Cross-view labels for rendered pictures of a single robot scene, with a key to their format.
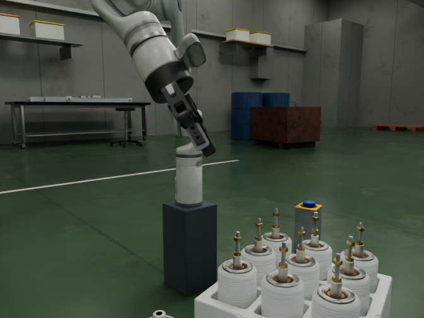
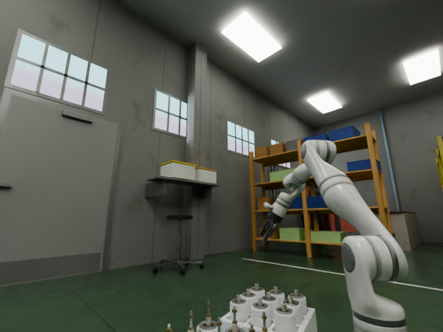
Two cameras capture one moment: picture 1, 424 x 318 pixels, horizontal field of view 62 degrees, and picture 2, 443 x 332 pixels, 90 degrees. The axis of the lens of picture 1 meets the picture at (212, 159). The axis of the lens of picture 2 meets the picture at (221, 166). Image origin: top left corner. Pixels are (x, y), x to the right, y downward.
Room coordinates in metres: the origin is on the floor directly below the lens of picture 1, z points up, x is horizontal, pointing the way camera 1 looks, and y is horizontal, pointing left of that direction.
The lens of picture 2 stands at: (1.71, -0.27, 0.67)
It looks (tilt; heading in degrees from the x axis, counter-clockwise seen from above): 13 degrees up; 176
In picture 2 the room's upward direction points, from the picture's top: straight up
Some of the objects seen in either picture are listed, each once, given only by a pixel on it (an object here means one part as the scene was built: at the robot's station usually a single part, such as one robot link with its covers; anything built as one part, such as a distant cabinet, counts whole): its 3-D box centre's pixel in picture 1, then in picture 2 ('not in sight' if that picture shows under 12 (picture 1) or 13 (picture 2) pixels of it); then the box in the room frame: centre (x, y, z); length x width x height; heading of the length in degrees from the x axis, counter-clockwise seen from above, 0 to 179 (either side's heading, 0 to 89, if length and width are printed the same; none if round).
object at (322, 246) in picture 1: (314, 245); not in sight; (0.95, -0.29, 0.25); 0.08 x 0.08 x 0.01
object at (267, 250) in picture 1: (258, 250); not in sight; (0.92, -0.13, 0.25); 0.08 x 0.08 x 0.01
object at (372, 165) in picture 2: not in sight; (310, 193); (-2.51, 1.75, 1.13); 2.45 x 0.69 x 2.26; 41
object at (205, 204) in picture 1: (190, 243); not in sight; (1.22, 0.08, 0.15); 0.14 x 0.14 x 0.30; 41
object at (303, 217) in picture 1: (306, 251); not in sight; (1.14, -0.32, 0.16); 0.07 x 0.07 x 0.31; 57
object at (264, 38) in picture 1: (259, 39); not in sight; (9.62, -1.23, 2.38); 0.52 x 0.44 x 0.29; 131
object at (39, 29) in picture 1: (47, 32); not in sight; (6.22, 2.78, 1.88); 0.48 x 0.40 x 0.27; 131
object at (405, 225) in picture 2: not in sight; (395, 228); (-3.84, 4.52, 0.40); 2.30 x 0.74 x 0.80; 131
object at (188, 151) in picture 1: (188, 134); (371, 277); (1.22, 0.08, 0.54); 0.09 x 0.09 x 0.17; 82
